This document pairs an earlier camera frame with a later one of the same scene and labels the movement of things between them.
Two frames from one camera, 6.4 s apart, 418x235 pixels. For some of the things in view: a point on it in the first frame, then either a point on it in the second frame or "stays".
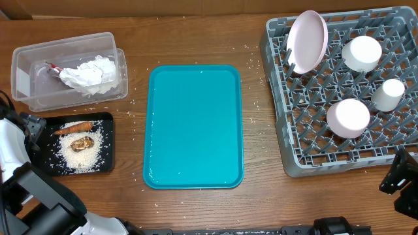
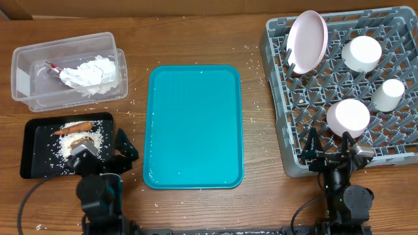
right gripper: x=402 y=166 to x=324 y=158
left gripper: x=33 y=125 to x=122 y=164
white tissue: x=97 y=76 stays
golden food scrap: x=82 y=143 stays
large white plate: x=307 y=40 stays
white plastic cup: x=387 y=96 stays
